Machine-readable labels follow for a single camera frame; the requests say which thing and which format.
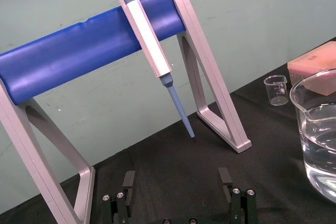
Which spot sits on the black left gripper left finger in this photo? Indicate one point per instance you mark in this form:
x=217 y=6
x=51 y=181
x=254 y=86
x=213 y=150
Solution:
x=128 y=182

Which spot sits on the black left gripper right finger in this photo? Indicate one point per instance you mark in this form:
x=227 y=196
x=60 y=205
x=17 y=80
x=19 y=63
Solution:
x=225 y=178

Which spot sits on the black table cloth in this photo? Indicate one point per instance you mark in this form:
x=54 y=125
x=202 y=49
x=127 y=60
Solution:
x=183 y=161

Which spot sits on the small clear glass beaker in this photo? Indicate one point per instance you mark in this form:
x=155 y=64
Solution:
x=277 y=90

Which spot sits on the large clear beaker with water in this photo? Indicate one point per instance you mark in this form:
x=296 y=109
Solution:
x=319 y=134

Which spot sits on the white and blue pipette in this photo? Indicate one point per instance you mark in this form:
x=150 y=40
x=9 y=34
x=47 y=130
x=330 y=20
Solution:
x=147 y=43

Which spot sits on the grey pipette stand blue bar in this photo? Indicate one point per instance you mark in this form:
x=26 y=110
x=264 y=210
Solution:
x=78 y=48

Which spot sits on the pink pipette tip box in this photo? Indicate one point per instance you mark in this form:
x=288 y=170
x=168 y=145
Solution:
x=315 y=62

